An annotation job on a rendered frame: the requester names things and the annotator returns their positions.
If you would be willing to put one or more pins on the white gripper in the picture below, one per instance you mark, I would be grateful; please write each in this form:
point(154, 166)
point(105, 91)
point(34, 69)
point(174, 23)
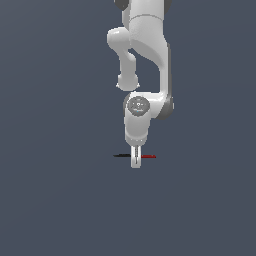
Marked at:
point(136, 128)

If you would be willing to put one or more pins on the flat red object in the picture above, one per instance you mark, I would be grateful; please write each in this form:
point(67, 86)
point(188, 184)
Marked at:
point(148, 156)

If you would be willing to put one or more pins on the flat black object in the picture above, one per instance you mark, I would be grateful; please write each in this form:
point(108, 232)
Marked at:
point(122, 155)

